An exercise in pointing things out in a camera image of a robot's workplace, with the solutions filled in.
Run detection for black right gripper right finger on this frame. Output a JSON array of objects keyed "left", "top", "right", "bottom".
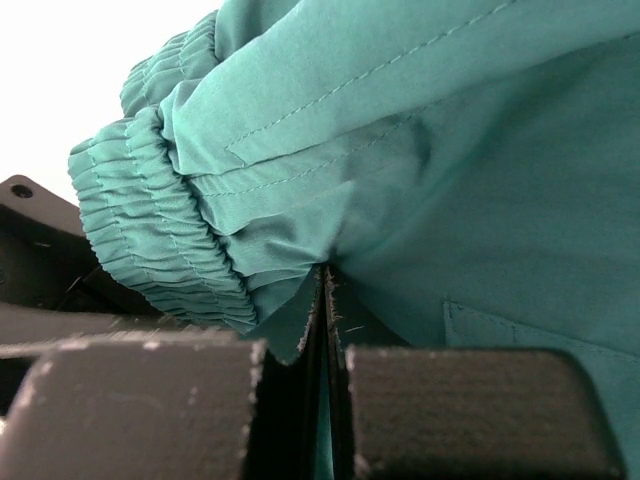
[{"left": 324, "top": 269, "right": 625, "bottom": 479}]

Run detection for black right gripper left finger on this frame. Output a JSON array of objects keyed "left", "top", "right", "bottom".
[{"left": 1, "top": 270, "right": 325, "bottom": 479}]

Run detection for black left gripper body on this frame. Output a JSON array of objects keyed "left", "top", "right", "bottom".
[{"left": 1, "top": 175, "right": 235, "bottom": 358}]

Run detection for teal green shorts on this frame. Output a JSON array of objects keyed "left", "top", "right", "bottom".
[{"left": 69, "top": 1, "right": 639, "bottom": 478}]

